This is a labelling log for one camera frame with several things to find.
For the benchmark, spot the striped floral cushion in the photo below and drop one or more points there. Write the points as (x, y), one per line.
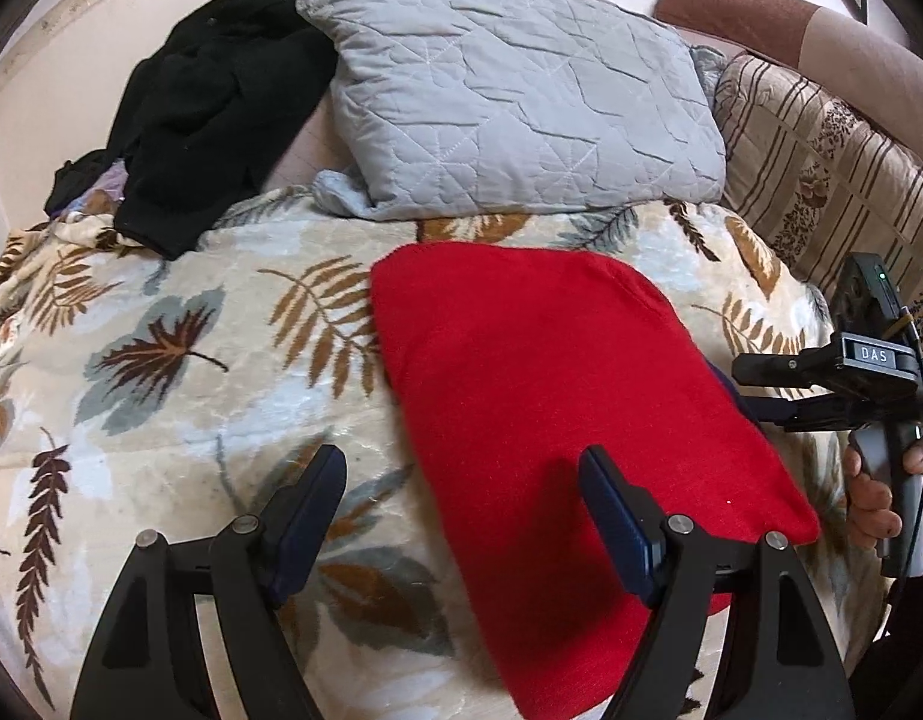
(828, 180)

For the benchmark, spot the red and blue knit sweater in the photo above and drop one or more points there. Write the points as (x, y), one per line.
(536, 390)

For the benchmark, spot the person's right hand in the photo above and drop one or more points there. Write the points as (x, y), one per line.
(870, 502)

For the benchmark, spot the leaf print blanket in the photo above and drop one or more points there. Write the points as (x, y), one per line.
(206, 390)

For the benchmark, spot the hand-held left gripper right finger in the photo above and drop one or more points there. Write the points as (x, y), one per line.
(618, 532)

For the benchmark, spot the black garment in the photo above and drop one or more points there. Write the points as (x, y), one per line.
(206, 112)

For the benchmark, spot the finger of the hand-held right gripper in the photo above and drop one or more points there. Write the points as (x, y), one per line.
(783, 367)
(813, 414)

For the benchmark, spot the grey quilted pillow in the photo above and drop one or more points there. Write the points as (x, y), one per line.
(506, 90)

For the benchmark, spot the purple cloth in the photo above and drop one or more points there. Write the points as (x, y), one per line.
(109, 191)

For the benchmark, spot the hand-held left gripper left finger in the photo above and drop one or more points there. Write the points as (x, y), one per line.
(304, 540)

